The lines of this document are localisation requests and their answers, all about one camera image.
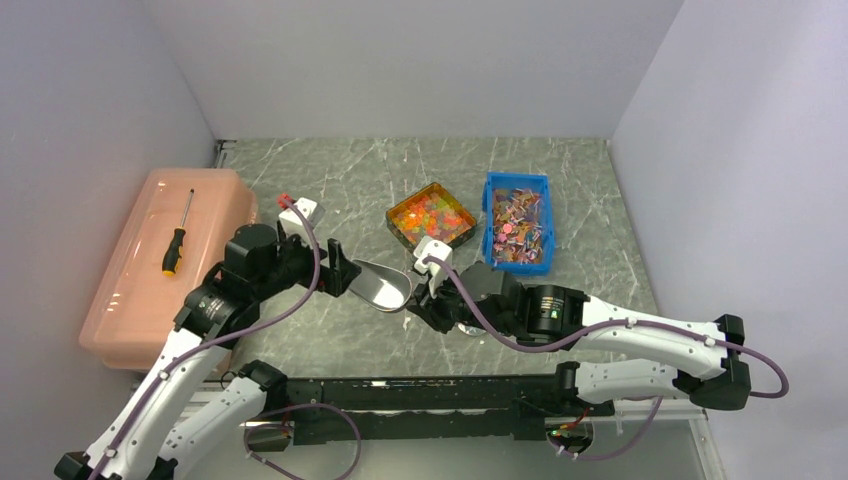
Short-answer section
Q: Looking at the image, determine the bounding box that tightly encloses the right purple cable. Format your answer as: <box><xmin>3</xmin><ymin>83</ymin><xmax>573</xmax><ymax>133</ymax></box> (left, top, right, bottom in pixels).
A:
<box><xmin>427</xmin><ymin>256</ymin><xmax>791</xmax><ymax>464</ymax></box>

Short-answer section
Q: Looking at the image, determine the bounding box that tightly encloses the purple cable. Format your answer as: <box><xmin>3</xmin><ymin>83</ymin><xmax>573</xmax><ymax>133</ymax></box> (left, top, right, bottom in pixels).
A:
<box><xmin>427</xmin><ymin>256</ymin><xmax>791</xmax><ymax>464</ymax></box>
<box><xmin>86</xmin><ymin>201</ymin><xmax>323</xmax><ymax>480</ymax></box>

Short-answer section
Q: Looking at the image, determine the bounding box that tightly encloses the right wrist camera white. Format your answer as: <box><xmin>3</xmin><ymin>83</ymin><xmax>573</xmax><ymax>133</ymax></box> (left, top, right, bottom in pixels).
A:
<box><xmin>413</xmin><ymin>236</ymin><xmax>453</xmax><ymax>297</ymax></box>

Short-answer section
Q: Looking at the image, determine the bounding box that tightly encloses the yellow black screwdriver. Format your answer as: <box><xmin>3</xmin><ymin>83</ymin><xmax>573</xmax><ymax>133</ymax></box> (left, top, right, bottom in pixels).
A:
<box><xmin>161</xmin><ymin>189</ymin><xmax>195</xmax><ymax>276</ymax></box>

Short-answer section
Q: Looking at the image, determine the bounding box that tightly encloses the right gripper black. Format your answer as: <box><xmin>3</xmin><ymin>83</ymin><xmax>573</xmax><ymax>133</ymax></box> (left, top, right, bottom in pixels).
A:
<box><xmin>406</xmin><ymin>265</ymin><xmax>516</xmax><ymax>337</ymax></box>

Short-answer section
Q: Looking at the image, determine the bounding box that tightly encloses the pink plastic storage box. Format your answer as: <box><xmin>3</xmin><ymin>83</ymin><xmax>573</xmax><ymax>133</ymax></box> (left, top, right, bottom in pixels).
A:
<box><xmin>79</xmin><ymin>168</ymin><xmax>258</xmax><ymax>372</ymax></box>

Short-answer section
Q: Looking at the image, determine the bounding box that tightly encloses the metal scoop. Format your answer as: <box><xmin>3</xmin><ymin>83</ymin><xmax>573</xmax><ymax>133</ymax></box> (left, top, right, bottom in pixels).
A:
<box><xmin>348</xmin><ymin>259</ymin><xmax>413</xmax><ymax>313</ymax></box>

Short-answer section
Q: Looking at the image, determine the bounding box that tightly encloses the blue bin of lollipops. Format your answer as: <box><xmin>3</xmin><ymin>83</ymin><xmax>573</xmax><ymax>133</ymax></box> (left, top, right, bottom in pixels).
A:
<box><xmin>481</xmin><ymin>171</ymin><xmax>555</xmax><ymax>277</ymax></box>

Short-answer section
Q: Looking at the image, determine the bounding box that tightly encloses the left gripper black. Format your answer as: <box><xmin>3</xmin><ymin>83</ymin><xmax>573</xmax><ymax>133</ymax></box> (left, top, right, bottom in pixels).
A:
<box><xmin>253</xmin><ymin>224</ymin><xmax>361</xmax><ymax>301</ymax></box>

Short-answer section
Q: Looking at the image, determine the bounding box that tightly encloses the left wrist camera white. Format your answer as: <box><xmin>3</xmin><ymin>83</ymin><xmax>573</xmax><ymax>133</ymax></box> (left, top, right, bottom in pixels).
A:
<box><xmin>277</xmin><ymin>194</ymin><xmax>325</xmax><ymax>245</ymax></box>

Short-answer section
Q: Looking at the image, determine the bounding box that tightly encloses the candy tin with gummies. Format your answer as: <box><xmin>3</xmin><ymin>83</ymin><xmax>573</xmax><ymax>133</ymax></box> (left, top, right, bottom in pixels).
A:
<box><xmin>385</xmin><ymin>182</ymin><xmax>477</xmax><ymax>255</ymax></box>

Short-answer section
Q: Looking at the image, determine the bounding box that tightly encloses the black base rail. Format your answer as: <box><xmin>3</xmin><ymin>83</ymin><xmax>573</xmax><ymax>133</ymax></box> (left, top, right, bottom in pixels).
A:
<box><xmin>178</xmin><ymin>374</ymin><xmax>707</xmax><ymax>452</ymax></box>

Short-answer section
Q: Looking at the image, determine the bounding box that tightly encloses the clear round lid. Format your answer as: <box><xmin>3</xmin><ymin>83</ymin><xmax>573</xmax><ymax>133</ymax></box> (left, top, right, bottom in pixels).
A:
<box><xmin>457</xmin><ymin>324</ymin><xmax>487</xmax><ymax>337</ymax></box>

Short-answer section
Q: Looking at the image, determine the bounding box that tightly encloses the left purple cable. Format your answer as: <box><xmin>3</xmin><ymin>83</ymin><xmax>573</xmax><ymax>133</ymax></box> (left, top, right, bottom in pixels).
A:
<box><xmin>86</xmin><ymin>201</ymin><xmax>323</xmax><ymax>480</ymax></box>

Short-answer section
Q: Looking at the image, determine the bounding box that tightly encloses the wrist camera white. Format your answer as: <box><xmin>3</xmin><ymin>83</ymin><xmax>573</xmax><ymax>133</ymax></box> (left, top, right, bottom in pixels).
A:
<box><xmin>277</xmin><ymin>194</ymin><xmax>325</xmax><ymax>245</ymax></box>
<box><xmin>413</xmin><ymin>236</ymin><xmax>453</xmax><ymax>297</ymax></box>

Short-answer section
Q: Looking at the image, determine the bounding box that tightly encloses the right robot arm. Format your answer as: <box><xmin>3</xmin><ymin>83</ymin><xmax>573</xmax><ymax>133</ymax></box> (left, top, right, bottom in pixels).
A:
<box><xmin>407</xmin><ymin>260</ymin><xmax>752</xmax><ymax>415</ymax></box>

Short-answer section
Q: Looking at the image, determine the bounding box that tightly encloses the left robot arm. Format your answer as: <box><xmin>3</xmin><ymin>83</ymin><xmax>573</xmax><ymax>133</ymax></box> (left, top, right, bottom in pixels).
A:
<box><xmin>54</xmin><ymin>223</ymin><xmax>362</xmax><ymax>479</ymax></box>

